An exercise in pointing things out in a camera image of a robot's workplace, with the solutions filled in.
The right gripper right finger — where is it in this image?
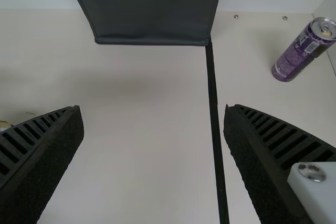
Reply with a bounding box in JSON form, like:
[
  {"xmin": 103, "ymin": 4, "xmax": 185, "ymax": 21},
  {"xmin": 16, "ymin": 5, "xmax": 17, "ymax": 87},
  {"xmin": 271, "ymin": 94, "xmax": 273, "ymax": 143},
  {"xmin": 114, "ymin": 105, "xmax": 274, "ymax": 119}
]
[{"xmin": 223, "ymin": 104, "xmax": 336, "ymax": 224}]

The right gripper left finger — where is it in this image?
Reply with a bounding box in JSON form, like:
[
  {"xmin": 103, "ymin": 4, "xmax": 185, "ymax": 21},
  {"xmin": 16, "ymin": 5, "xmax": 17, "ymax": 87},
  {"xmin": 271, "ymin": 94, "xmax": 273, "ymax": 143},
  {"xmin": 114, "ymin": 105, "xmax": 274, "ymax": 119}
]
[{"xmin": 0, "ymin": 105, "xmax": 85, "ymax": 224}]

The black strip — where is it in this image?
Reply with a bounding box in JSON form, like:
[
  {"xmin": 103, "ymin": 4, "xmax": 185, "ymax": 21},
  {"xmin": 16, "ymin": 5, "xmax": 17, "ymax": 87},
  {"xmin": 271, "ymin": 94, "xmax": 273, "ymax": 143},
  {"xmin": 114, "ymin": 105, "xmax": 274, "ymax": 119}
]
[{"xmin": 205, "ymin": 39, "xmax": 230, "ymax": 224}]

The purple can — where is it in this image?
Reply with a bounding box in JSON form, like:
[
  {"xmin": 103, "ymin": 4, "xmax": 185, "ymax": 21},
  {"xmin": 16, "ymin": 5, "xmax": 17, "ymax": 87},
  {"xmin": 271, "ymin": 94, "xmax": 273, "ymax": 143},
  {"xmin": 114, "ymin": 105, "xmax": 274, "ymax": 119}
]
[{"xmin": 271, "ymin": 17, "xmax": 336, "ymax": 83}]

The dark grey bag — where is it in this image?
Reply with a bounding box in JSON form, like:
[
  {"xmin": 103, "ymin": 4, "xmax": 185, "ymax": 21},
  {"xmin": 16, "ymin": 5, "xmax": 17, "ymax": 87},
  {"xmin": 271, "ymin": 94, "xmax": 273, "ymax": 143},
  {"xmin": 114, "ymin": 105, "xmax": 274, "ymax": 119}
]
[{"xmin": 61, "ymin": 0, "xmax": 226, "ymax": 47}]

